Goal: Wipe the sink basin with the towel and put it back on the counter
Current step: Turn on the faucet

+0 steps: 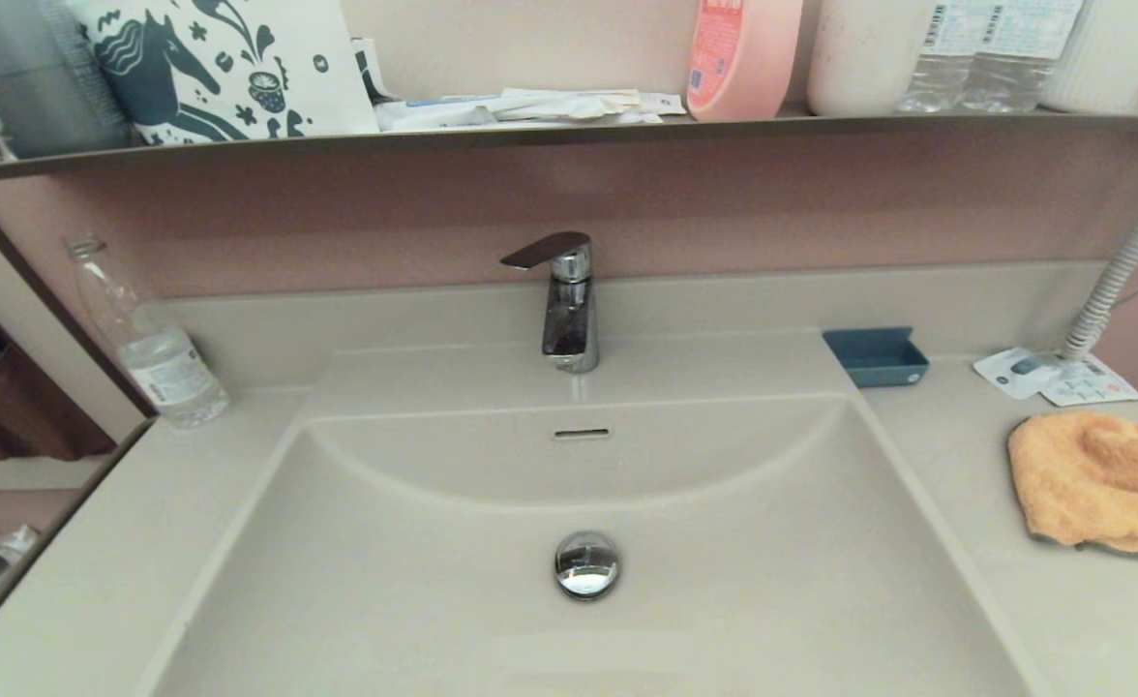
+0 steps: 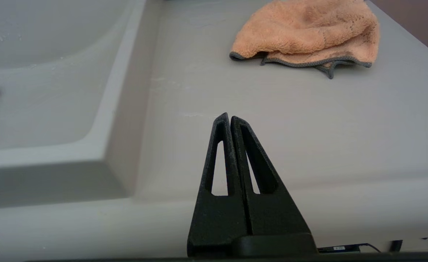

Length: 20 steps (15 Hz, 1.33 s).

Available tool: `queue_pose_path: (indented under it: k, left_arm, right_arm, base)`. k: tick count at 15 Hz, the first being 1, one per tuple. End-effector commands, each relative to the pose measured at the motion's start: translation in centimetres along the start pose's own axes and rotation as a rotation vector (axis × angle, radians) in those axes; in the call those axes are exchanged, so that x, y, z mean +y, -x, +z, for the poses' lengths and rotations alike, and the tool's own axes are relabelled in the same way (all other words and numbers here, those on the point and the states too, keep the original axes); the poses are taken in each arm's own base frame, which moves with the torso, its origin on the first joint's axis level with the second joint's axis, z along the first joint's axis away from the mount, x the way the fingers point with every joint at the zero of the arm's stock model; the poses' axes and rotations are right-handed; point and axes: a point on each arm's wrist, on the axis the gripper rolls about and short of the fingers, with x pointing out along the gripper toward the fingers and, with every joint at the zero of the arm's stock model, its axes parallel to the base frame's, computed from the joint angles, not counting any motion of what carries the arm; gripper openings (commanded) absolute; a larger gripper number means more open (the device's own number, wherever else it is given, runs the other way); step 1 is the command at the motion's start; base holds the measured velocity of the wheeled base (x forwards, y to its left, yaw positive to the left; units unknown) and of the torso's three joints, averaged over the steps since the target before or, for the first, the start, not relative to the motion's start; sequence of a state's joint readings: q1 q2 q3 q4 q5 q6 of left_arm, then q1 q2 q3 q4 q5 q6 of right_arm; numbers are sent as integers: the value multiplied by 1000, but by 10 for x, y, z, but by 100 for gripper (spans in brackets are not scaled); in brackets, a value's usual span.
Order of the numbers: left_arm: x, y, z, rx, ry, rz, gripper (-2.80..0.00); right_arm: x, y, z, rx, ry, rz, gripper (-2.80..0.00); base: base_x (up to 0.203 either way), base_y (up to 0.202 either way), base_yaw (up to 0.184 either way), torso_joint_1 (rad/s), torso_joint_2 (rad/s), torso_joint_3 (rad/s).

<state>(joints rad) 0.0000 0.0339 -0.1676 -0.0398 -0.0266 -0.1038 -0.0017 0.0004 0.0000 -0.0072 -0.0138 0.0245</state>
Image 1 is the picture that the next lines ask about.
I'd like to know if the chrome sink faucet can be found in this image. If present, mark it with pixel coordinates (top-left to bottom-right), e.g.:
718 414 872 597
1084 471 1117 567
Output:
499 230 601 375

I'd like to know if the orange microfiber cloth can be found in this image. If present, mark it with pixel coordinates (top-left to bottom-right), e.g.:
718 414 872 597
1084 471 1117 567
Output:
1006 410 1138 580

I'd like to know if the beige sink basin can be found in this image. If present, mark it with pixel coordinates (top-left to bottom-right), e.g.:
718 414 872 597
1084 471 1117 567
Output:
134 392 1054 697

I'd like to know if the chrome drain stopper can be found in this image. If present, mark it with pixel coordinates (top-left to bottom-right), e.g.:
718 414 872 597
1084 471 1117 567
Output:
554 530 621 601

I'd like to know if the pile of white sachets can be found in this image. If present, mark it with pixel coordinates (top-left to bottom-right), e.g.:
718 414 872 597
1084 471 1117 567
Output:
375 87 688 132

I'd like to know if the blue soap dish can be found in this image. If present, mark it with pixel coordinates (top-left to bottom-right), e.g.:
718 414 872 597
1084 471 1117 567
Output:
822 326 931 389

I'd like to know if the pink lotion bottle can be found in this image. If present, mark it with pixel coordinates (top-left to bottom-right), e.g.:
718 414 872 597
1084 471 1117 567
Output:
685 0 805 123

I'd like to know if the white bag with horse print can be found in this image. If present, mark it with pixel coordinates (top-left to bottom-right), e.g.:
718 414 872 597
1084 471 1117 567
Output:
66 0 381 146

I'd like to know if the clear bottle without cap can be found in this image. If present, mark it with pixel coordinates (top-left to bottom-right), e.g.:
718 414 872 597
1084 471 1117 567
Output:
63 232 231 430

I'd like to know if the white ceramic container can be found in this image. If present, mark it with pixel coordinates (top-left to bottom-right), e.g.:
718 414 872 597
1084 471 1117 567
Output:
806 0 938 117

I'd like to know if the white card with grey print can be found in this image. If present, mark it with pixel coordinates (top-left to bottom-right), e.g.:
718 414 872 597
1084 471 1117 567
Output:
973 347 1063 401

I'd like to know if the clear labelled water bottle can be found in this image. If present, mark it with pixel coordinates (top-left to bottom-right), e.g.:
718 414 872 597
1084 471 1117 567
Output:
961 0 1083 113
896 0 991 114

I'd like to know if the white paper leaflet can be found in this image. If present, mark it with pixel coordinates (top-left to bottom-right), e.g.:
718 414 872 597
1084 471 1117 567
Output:
1041 353 1138 408

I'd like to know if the brown hanging towel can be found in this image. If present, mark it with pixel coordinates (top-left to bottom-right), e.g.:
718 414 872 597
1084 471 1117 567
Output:
0 281 117 462

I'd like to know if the grey container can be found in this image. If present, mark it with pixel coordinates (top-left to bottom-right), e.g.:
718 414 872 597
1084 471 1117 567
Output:
0 0 135 161

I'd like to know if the white ribbed mug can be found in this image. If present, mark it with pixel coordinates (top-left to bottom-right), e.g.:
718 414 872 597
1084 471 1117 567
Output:
1041 0 1138 115

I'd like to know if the brown wall shelf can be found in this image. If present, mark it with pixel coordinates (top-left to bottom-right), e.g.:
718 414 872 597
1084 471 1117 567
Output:
0 108 1138 187

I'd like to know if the white coiled hose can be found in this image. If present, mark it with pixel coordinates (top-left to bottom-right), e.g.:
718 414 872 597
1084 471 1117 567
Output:
1061 145 1138 362

